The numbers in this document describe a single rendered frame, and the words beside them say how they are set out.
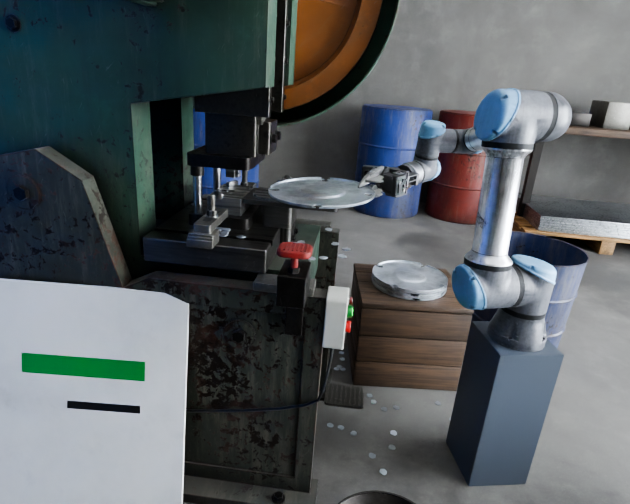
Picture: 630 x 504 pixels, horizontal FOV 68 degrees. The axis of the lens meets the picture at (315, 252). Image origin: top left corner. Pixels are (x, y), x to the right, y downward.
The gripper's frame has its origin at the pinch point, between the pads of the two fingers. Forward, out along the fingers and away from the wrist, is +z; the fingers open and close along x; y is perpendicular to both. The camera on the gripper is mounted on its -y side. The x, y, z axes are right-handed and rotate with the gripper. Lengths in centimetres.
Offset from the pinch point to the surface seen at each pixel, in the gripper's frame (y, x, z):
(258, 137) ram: -11.6, -15.6, 26.6
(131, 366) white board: -15, 35, 66
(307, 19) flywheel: -33, -44, -12
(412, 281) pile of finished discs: -1, 44, -37
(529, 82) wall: -88, -7, -339
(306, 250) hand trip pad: 20.0, 0.8, 40.8
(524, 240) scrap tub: 11, 45, -110
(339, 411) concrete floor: 0, 80, 4
